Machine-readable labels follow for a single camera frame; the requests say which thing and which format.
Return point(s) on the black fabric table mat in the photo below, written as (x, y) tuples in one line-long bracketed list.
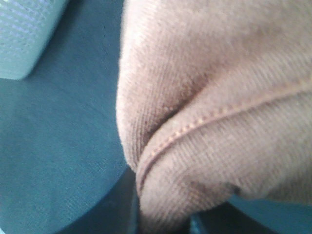
[(62, 164)]

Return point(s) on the brown towel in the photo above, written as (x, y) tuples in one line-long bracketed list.
[(214, 99)]

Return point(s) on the white folded towel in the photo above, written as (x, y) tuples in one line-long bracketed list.
[(25, 29)]

